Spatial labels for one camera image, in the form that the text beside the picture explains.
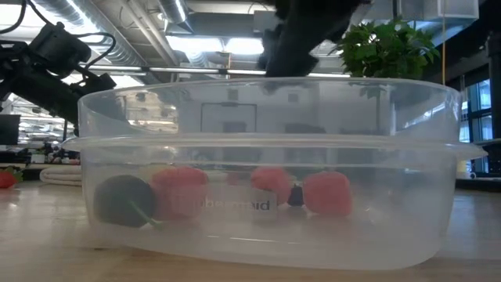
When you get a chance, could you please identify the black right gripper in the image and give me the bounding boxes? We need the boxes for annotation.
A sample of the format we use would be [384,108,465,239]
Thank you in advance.
[258,0,371,78]

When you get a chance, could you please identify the red strawberry with leaves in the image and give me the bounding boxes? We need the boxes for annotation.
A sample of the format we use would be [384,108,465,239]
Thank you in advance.
[0,166,23,190]

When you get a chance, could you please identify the dark cherry with stem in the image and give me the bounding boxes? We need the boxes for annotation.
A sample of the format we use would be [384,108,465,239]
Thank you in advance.
[92,174,164,230]

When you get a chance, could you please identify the pink raspberry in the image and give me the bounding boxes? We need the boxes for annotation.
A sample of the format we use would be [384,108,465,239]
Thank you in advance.
[302,171,353,217]
[250,167,293,204]

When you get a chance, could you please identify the red raspberry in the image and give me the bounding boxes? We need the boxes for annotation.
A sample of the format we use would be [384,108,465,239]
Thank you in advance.
[150,166,209,221]

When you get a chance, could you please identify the small dark blueberry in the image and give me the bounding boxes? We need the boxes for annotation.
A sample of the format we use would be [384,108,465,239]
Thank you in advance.
[287,184,305,208]

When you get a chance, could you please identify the clear plastic tupperware container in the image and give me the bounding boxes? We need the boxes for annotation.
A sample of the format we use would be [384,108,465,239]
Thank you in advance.
[61,76,488,271]

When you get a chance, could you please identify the dark display panel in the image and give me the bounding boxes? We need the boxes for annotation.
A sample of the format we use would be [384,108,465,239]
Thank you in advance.
[0,114,21,146]

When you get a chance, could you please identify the white checked folded towel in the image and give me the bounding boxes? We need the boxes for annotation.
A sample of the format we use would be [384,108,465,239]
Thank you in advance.
[38,166,83,187]

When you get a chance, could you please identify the long ceiling light bar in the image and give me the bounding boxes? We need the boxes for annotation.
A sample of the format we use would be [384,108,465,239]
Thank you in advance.
[77,64,351,78]

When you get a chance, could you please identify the green leafy plant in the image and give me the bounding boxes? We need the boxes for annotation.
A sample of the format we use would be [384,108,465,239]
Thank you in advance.
[335,17,442,79]

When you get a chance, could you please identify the white ceiling box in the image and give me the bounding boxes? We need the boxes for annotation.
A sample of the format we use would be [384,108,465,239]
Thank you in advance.
[398,0,480,23]

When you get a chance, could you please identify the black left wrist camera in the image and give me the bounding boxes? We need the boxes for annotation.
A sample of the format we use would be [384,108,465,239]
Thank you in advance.
[70,72,118,99]

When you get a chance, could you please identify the wide silver ventilation duct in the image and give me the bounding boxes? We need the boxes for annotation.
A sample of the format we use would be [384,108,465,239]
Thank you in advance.
[33,0,148,67]

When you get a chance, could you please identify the narrow silver ventilation duct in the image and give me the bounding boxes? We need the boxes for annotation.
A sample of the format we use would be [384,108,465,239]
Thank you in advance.
[158,0,193,33]

